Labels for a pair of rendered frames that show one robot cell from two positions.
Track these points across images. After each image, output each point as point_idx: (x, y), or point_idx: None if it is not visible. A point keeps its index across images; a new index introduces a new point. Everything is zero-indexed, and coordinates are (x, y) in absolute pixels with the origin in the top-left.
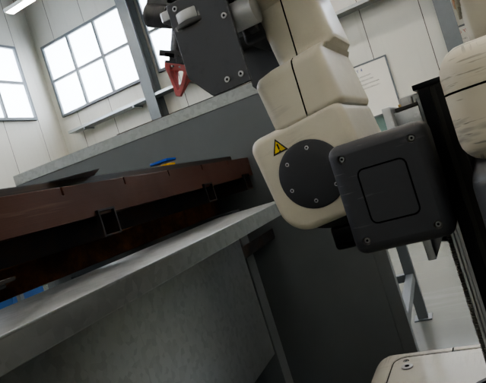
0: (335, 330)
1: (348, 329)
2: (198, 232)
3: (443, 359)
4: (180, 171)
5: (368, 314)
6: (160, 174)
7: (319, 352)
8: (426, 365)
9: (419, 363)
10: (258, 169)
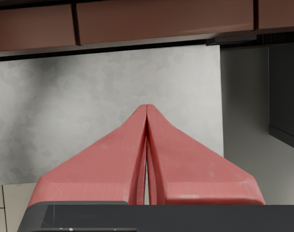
0: None
1: None
2: (0, 138)
3: (148, 202)
4: (136, 40)
5: None
6: (42, 48)
7: (287, 58)
8: None
9: (147, 188)
10: None
